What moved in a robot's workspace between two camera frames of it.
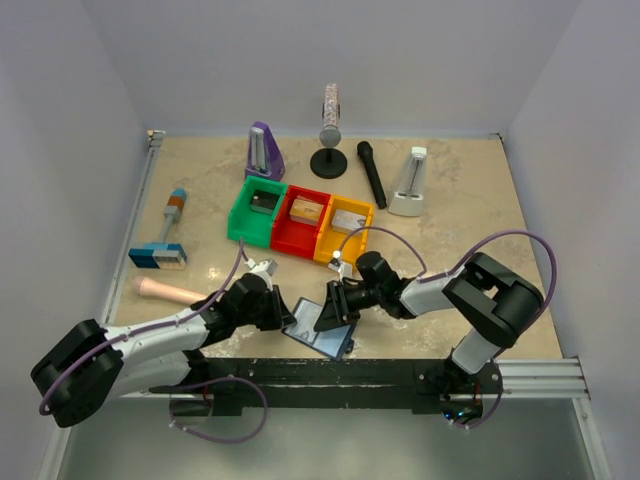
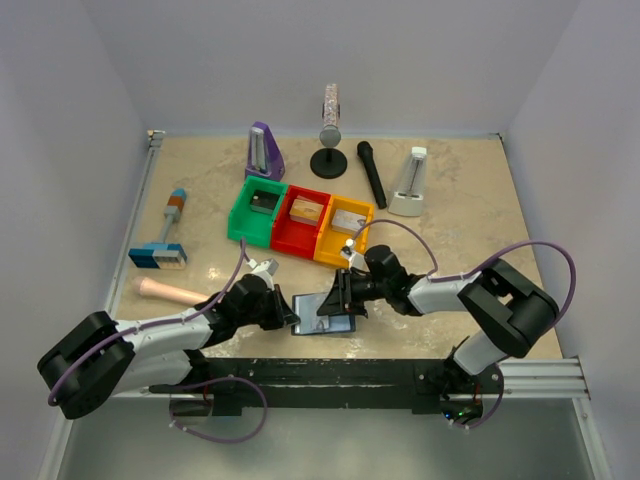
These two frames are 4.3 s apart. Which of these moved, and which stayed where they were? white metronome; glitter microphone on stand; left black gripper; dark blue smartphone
Moved: dark blue smartphone
Stayed: white metronome; glitter microphone on stand; left black gripper
